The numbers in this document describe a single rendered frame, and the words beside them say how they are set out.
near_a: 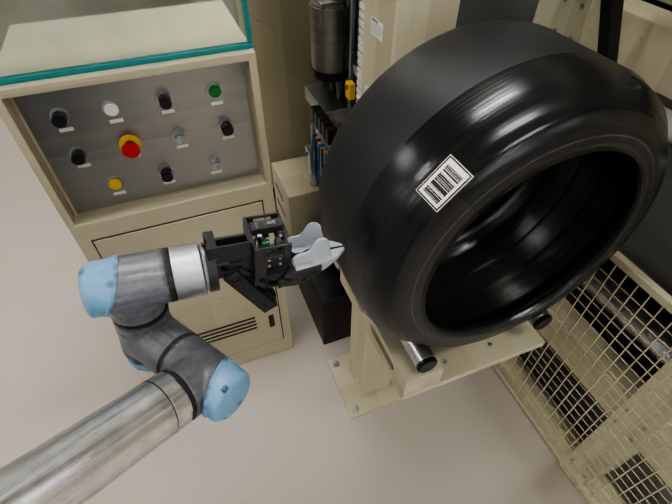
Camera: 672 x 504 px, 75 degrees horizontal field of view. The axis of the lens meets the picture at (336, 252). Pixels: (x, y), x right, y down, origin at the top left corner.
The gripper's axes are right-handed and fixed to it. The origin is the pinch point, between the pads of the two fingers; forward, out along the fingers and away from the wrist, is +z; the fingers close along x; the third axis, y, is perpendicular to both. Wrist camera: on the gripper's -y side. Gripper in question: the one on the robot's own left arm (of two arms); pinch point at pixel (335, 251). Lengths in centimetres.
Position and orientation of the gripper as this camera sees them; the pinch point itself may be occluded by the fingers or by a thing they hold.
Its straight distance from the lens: 69.8
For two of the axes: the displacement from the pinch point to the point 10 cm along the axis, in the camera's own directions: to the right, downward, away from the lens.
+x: -3.6, -6.8, 6.4
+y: 1.0, -7.1, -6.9
